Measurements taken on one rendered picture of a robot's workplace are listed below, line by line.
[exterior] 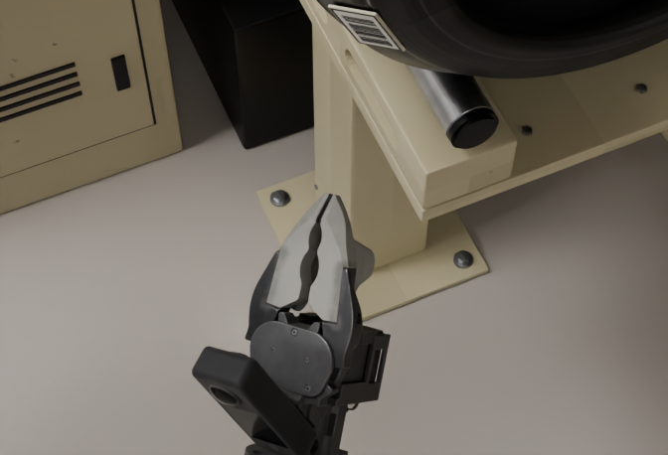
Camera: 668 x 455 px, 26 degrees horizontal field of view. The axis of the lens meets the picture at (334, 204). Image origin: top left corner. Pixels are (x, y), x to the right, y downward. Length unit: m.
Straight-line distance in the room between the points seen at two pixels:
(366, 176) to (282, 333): 0.89
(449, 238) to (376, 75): 0.93
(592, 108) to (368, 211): 0.71
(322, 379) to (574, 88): 0.45
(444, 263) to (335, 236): 1.13
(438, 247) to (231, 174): 0.35
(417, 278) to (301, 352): 1.11
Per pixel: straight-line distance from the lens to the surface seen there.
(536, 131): 1.34
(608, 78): 1.38
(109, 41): 2.03
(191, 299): 2.16
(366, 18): 1.04
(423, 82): 1.23
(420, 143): 1.25
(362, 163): 1.90
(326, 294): 1.05
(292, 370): 1.06
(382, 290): 2.14
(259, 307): 1.08
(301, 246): 1.06
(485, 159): 1.25
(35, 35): 1.97
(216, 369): 1.00
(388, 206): 2.02
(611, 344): 2.15
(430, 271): 2.16
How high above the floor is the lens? 1.89
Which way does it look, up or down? 58 degrees down
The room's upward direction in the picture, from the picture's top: straight up
